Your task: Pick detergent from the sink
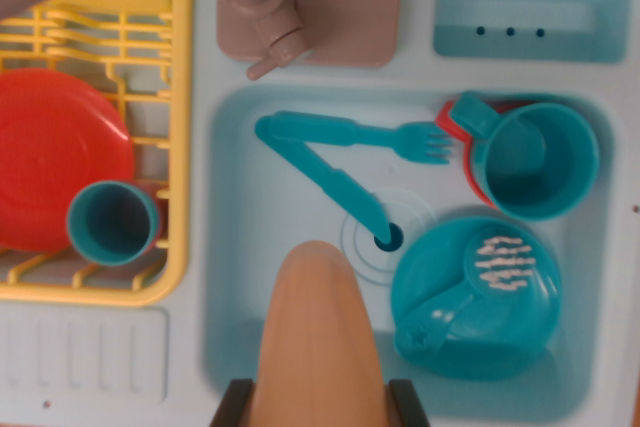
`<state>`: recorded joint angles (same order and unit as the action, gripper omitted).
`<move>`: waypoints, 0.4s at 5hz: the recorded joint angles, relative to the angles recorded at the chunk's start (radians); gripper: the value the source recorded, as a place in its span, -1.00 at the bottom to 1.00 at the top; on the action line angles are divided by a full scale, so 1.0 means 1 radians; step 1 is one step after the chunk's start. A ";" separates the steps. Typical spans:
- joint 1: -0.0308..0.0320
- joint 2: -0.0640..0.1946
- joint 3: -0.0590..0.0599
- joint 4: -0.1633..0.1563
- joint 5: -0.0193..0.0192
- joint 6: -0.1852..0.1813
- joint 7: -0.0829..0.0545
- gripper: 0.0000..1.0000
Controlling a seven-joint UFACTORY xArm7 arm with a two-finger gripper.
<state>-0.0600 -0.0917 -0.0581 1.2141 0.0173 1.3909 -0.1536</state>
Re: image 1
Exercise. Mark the teal plastic plate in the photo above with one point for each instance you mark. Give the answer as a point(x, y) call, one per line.
point(425, 272)

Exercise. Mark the grey toy faucet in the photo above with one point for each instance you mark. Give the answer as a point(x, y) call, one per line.
point(270, 17)

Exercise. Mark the yellow plastic dish rack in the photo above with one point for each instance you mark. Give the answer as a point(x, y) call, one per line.
point(182, 97)

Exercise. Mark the teal plastic fork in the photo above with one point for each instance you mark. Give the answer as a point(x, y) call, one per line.
point(325, 128)

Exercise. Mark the red plastic plate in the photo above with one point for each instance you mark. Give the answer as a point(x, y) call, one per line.
point(50, 157)

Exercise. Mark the teal dish brush white bristles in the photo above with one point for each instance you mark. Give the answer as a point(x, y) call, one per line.
point(435, 327)

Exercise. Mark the grey-beige faucet base plate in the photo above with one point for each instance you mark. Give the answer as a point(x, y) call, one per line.
point(350, 7)

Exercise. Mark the teal plastic tumbler cup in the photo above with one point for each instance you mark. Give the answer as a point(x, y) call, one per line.
point(110, 227)

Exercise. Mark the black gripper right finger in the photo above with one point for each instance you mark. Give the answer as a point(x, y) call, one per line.
point(407, 407)

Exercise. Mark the teal plastic mug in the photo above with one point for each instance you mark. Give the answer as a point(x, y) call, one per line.
point(540, 172)

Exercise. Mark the light blue toy sink unit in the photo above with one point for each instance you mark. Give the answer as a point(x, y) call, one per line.
point(202, 147)

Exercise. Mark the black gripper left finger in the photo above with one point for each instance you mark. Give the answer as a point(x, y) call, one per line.
point(235, 407)

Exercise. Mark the red plastic mug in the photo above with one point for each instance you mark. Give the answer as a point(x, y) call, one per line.
point(445, 119)

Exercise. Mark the teal plastic knife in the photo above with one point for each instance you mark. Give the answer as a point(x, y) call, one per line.
point(345, 187)

